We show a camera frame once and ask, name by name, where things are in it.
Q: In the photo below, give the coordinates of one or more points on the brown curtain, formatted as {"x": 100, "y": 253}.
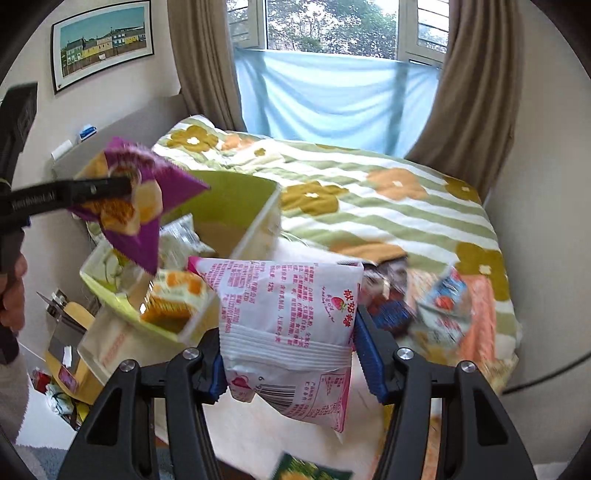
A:
{"x": 203, "y": 60}
{"x": 475, "y": 92}

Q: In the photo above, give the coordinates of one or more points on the grey metal object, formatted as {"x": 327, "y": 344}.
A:
{"x": 64, "y": 323}

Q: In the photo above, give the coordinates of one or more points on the green white cloth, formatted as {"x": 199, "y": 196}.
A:
{"x": 60, "y": 400}

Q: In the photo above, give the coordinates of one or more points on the light blue cloth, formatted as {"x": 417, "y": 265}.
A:
{"x": 332, "y": 97}

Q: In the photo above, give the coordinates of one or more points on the white green snack packet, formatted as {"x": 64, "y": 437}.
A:
{"x": 113, "y": 272}
{"x": 180, "y": 235}

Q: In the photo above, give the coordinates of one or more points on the purple snack packet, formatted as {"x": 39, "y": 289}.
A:
{"x": 175, "y": 182}

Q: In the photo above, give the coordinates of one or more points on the dark printed snack packet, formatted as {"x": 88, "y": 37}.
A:
{"x": 388, "y": 300}

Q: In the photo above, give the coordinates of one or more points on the flowered striped blanket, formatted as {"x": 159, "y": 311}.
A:
{"x": 369, "y": 207}

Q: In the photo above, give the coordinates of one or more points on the small pink packet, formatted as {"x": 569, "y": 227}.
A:
{"x": 68, "y": 379}

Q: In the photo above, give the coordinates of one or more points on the window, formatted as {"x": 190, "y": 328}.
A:
{"x": 332, "y": 23}

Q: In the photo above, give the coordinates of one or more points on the orange white snack packet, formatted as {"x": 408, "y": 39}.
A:
{"x": 178, "y": 295}

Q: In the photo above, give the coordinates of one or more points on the beige headboard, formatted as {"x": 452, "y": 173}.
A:
{"x": 134, "y": 122}

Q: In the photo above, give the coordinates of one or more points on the blue white snack packet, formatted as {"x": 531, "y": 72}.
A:
{"x": 443, "y": 304}

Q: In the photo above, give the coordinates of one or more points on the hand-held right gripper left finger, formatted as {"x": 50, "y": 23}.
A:
{"x": 214, "y": 374}

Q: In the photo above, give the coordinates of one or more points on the cardboard box with green lining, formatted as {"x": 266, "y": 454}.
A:
{"x": 240, "y": 196}

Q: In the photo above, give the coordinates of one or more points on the yellow box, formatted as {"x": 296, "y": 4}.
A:
{"x": 85, "y": 383}

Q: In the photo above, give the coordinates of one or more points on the framed picture of houses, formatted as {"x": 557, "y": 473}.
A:
{"x": 101, "y": 44}

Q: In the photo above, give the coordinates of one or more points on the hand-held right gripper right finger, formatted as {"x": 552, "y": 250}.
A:
{"x": 370, "y": 361}

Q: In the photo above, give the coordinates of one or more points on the person's left hand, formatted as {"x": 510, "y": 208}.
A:
{"x": 11, "y": 295}

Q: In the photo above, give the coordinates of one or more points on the pink white snack packet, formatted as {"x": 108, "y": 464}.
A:
{"x": 286, "y": 314}

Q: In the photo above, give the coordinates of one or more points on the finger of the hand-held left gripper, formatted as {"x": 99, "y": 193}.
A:
{"x": 69, "y": 192}

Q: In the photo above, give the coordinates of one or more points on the small blue object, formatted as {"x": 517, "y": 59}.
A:
{"x": 87, "y": 131}

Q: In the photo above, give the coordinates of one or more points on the orange patterned cloth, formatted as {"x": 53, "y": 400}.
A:
{"x": 478, "y": 318}

